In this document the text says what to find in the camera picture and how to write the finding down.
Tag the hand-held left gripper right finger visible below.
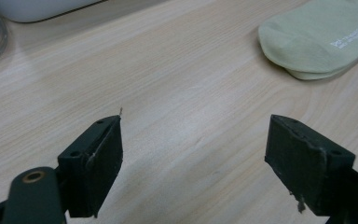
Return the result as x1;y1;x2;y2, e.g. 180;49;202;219
264;114;356;217

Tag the white divided storage box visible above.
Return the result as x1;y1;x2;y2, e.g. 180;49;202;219
0;0;108;23

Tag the light green sock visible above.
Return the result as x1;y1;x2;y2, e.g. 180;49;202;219
283;46;358;81
257;0;358;75

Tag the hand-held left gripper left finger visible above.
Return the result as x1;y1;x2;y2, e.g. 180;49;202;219
57;115;124;218

